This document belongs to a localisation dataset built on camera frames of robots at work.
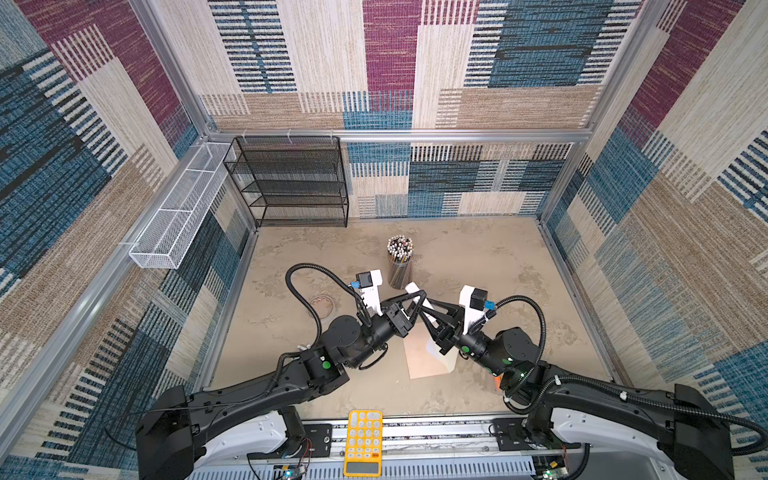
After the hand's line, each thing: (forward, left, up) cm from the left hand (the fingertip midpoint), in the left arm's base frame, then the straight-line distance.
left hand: (426, 293), depth 62 cm
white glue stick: (+2, +3, -1) cm, 3 cm away
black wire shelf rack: (+58, +42, -16) cm, 73 cm away
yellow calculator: (-23, +14, -32) cm, 42 cm away
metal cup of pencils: (+23, +4, -14) cm, 27 cm away
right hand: (-1, +1, -5) cm, 5 cm away
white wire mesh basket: (+28, +76, -16) cm, 82 cm away
